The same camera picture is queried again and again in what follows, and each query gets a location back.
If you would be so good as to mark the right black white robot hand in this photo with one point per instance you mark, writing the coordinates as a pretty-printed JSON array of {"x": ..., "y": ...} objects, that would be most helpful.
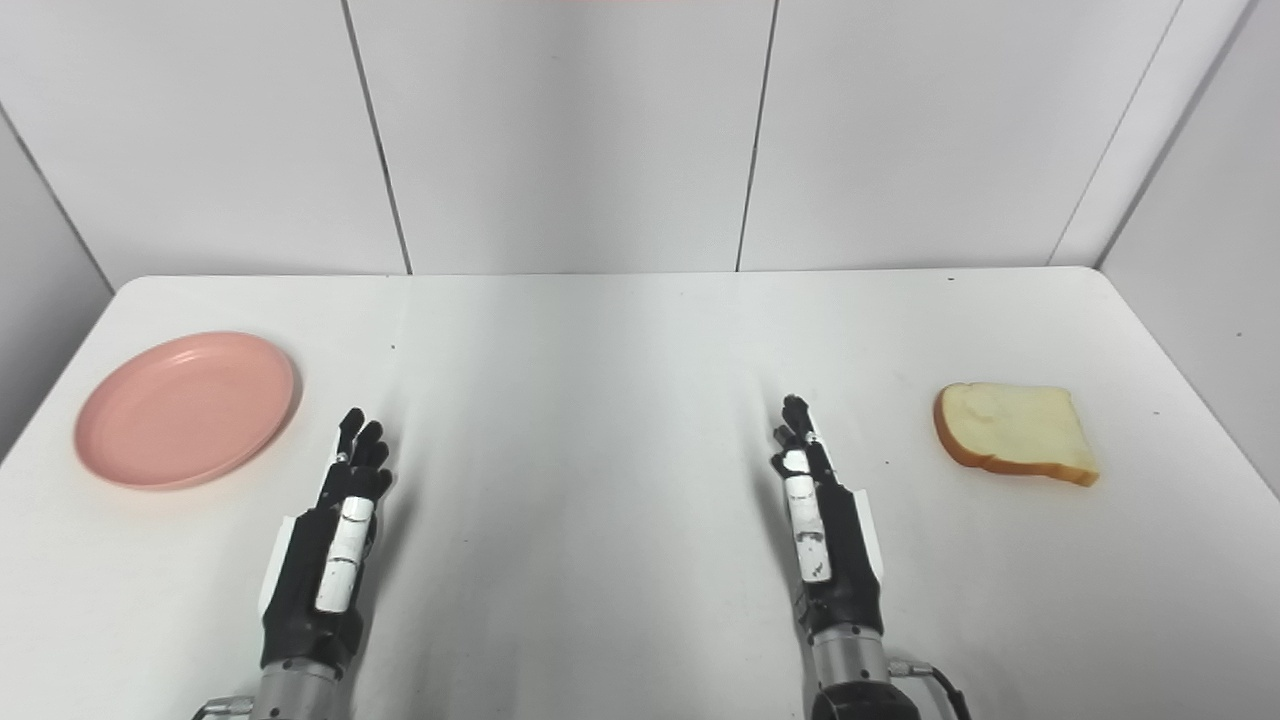
[{"x": 845, "y": 570}]

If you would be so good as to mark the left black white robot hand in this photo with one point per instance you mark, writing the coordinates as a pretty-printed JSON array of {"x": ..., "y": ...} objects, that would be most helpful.
[{"x": 310, "y": 590}]

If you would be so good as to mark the pink round plate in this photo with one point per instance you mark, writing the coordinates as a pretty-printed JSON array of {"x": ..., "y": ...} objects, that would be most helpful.
[{"x": 185, "y": 410}]

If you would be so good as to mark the slice of white bread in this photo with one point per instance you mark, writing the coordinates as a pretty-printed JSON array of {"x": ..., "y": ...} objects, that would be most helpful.
[{"x": 1015, "y": 428}]

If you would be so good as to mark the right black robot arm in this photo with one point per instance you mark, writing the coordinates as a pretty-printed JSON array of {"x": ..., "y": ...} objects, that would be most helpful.
[{"x": 855, "y": 680}]

